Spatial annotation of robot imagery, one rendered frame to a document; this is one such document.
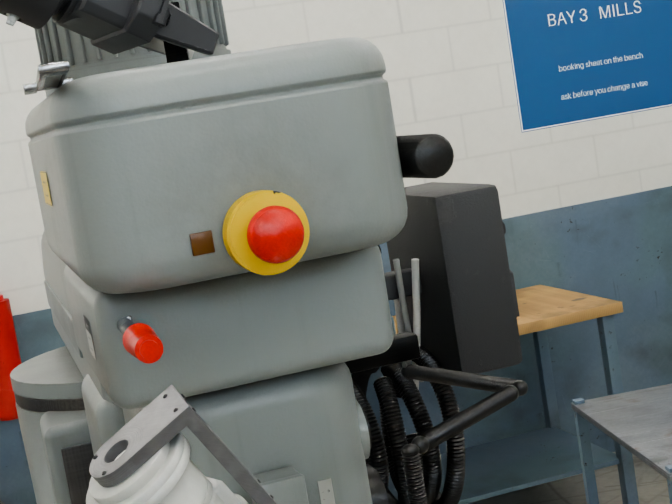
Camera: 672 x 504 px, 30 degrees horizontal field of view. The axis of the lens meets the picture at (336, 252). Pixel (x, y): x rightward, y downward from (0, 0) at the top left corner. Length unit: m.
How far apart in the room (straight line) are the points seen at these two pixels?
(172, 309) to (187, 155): 0.15
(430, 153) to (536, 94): 4.91
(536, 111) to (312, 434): 4.87
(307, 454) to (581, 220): 4.95
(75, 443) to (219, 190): 0.67
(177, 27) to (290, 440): 0.36
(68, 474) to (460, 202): 0.55
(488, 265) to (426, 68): 4.28
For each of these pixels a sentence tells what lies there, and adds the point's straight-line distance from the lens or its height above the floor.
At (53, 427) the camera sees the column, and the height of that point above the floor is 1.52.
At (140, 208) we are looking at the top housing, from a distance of 0.89.
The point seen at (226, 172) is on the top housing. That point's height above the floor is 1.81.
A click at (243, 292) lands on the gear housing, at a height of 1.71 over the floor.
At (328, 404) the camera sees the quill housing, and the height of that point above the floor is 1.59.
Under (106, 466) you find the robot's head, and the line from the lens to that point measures 0.68.
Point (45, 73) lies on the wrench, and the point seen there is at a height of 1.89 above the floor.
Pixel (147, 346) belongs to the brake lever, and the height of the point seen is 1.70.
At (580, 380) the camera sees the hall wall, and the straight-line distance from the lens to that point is 6.05.
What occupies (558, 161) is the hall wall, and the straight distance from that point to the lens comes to 5.92.
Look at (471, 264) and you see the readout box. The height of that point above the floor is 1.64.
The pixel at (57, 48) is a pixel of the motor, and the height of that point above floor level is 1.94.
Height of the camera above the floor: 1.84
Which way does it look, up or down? 7 degrees down
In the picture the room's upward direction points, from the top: 9 degrees counter-clockwise
